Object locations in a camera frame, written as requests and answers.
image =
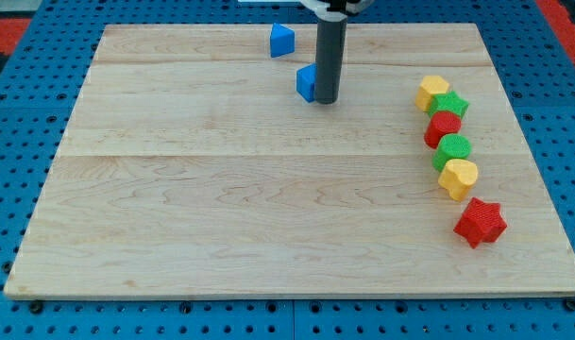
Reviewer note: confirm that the blue cube block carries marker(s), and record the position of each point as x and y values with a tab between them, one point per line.
305	82

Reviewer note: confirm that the yellow heart block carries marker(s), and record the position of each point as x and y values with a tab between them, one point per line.
458	177

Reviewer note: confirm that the blue triangle block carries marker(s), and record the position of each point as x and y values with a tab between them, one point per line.
282	40

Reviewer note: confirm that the yellow hexagon block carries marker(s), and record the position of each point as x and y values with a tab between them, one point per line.
428	88

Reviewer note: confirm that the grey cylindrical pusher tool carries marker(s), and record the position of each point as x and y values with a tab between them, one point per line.
330	46

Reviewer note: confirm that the green star block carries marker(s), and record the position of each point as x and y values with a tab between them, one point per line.
450	101

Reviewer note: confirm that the red star block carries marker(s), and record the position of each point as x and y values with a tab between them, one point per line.
480	222

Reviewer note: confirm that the green cylinder block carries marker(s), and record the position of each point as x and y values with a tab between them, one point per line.
451	146

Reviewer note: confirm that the red cylinder block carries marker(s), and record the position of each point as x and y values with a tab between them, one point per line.
442	123

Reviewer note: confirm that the light wooden board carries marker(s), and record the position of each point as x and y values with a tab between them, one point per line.
190	168

